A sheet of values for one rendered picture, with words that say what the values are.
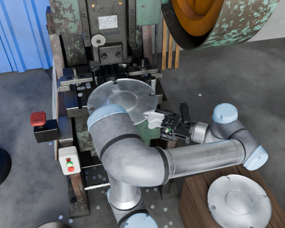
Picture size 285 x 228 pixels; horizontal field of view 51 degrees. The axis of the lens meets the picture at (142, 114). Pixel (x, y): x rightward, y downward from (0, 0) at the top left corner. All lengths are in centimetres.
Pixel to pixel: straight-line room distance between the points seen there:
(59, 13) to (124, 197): 66
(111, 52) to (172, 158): 62
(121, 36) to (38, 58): 158
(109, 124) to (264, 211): 98
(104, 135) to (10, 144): 157
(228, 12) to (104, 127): 49
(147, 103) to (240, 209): 66
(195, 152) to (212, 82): 187
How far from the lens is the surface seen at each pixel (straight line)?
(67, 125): 138
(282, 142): 234
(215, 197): 150
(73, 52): 157
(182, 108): 116
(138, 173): 70
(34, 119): 128
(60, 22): 114
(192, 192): 151
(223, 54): 299
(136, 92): 127
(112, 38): 124
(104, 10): 118
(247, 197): 153
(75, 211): 183
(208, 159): 81
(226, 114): 97
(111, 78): 136
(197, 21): 120
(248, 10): 97
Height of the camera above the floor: 165
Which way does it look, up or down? 46 degrees down
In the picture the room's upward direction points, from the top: 1 degrees clockwise
